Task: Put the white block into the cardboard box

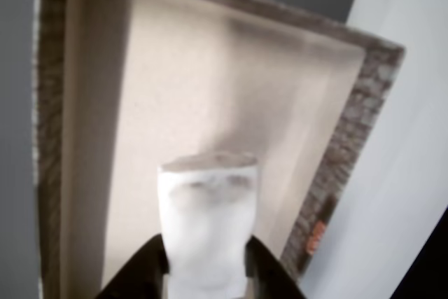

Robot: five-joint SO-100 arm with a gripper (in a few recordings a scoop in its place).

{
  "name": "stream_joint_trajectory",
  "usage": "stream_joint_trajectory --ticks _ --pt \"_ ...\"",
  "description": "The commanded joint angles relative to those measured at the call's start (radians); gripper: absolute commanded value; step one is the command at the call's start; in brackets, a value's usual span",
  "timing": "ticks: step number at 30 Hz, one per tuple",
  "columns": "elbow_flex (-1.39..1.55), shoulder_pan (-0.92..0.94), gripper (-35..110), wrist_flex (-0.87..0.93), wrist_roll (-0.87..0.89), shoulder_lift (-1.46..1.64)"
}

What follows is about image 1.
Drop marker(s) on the patterned open cardboard box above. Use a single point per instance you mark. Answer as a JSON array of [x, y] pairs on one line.
[[210, 68]]

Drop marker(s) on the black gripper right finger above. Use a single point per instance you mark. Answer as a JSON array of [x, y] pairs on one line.
[[269, 274]]

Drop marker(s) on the white rectangular block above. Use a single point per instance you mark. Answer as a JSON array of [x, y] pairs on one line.
[[206, 225]]

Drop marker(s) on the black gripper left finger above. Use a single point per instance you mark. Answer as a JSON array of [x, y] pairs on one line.
[[140, 271]]

